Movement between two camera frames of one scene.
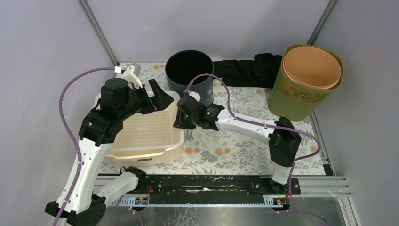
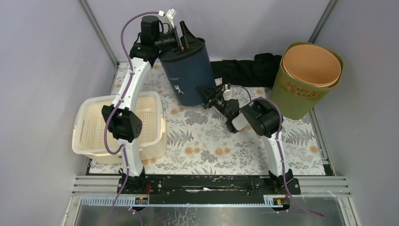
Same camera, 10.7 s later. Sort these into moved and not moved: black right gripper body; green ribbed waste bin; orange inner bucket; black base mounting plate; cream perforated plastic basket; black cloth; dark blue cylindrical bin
Moved: dark blue cylindrical bin; cream perforated plastic basket; black right gripper body
Not moved: orange inner bucket; black base mounting plate; green ribbed waste bin; black cloth
